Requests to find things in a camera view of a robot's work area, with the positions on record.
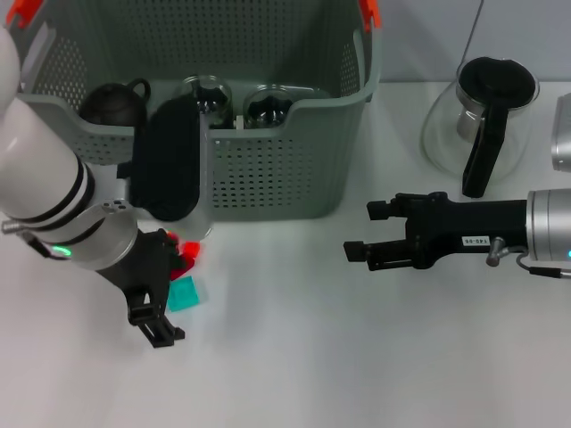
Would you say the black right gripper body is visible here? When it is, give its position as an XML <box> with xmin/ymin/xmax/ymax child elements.
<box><xmin>404</xmin><ymin>191</ymin><xmax>530</xmax><ymax>271</ymax></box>

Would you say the grey perforated storage basket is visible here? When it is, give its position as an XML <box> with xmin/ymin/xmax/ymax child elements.
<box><xmin>0</xmin><ymin>0</ymin><xmax>383</xmax><ymax>223</ymax></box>

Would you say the dark red long brick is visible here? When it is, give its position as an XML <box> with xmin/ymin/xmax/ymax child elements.
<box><xmin>171</xmin><ymin>256</ymin><xmax>197</xmax><ymax>282</ymax></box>

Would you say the teal square brick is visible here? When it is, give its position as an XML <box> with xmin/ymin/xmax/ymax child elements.
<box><xmin>169</xmin><ymin>275</ymin><xmax>211</xmax><ymax>313</ymax></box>

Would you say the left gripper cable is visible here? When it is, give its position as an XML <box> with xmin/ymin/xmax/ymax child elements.
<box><xmin>1</xmin><ymin>218</ymin><xmax>51</xmax><ymax>259</ymax></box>

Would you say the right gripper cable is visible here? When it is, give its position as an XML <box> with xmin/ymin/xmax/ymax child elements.
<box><xmin>485</xmin><ymin>238</ymin><xmax>571</xmax><ymax>280</ymax></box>

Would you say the thin grey cable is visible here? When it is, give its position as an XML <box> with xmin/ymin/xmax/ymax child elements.
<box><xmin>460</xmin><ymin>0</ymin><xmax>486</xmax><ymax>68</ymax></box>

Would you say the glass carafe black lid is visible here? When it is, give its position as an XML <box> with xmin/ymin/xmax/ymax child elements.
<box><xmin>421</xmin><ymin>56</ymin><xmax>540</xmax><ymax>198</ymax></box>

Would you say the glass teacup black sleeve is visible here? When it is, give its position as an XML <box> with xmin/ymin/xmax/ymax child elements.
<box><xmin>181</xmin><ymin>74</ymin><xmax>234</xmax><ymax>130</ymax></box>
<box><xmin>243</xmin><ymin>86</ymin><xmax>294</xmax><ymax>130</ymax></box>

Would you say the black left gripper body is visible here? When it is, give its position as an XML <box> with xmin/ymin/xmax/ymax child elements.
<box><xmin>95</xmin><ymin>228</ymin><xmax>175</xmax><ymax>309</ymax></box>

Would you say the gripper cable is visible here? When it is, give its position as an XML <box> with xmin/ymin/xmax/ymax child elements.
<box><xmin>1</xmin><ymin>218</ymin><xmax>51</xmax><ymax>259</ymax></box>
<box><xmin>485</xmin><ymin>238</ymin><xmax>571</xmax><ymax>280</ymax></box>

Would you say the black clay teapot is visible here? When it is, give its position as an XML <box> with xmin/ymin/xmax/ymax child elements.
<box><xmin>79</xmin><ymin>78</ymin><xmax>152</xmax><ymax>127</ymax></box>

